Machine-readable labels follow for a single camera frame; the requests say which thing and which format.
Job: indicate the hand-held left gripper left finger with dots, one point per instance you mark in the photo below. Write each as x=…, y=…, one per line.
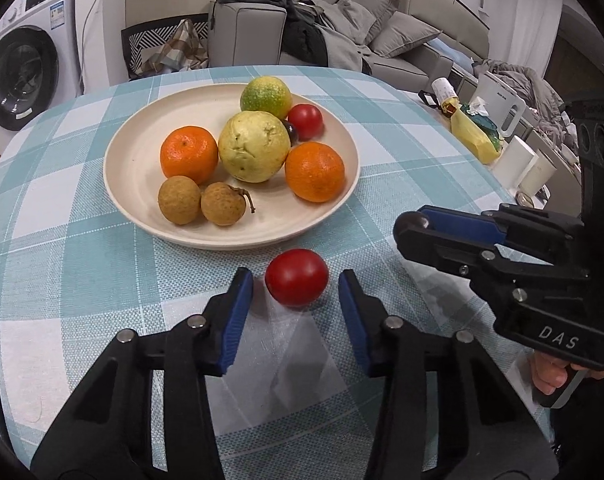
x=234, y=325

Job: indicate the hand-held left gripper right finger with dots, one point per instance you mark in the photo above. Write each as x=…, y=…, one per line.
x=354, y=325

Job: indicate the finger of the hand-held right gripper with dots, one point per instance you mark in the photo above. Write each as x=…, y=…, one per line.
x=461, y=225
x=431, y=252

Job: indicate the red cherry tomato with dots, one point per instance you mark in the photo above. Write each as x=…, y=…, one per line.
x=307, y=121
x=297, y=277

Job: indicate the brown longan with stem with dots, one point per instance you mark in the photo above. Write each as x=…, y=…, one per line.
x=224, y=204

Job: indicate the orange mandarin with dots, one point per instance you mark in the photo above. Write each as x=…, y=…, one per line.
x=314, y=172
x=188, y=155

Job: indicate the dark purple grape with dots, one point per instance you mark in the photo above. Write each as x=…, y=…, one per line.
x=292, y=132

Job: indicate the cream round plate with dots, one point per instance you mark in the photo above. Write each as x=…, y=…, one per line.
x=132, y=160

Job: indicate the person's right hand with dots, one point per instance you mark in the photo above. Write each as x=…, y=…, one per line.
x=546, y=375

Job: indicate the white box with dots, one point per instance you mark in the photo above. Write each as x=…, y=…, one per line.
x=514, y=162

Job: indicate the yellow plastic bag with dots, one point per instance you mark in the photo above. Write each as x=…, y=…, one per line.
x=474, y=135

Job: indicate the white cup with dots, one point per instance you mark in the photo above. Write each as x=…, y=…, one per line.
x=539, y=175

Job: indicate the white electric kettle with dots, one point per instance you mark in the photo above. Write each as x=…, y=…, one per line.
x=496, y=100

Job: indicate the white labelled bottle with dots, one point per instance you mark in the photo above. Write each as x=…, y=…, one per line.
x=444, y=91

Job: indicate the grey crumpled bedding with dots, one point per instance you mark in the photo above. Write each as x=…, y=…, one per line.
x=526, y=82

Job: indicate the teal checkered tablecloth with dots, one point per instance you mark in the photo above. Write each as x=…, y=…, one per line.
x=82, y=285

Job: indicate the yellow guava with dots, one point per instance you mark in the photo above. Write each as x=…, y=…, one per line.
x=252, y=147

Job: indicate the grey sofa cushion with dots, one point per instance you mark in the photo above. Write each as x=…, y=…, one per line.
x=364, y=15
x=404, y=35

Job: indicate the grey hoodie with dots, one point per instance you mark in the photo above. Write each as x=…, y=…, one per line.
x=339, y=45

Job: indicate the green yellow citrus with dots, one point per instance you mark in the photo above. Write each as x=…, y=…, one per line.
x=264, y=96

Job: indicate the plaid cloth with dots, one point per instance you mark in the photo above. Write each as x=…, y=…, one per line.
x=182, y=47

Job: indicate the grey sofa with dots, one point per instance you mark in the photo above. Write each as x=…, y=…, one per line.
x=247, y=35

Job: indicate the black patterned chair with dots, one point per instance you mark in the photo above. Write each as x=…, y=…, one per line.
x=137, y=45

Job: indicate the white washing machine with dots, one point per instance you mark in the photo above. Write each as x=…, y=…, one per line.
x=42, y=10

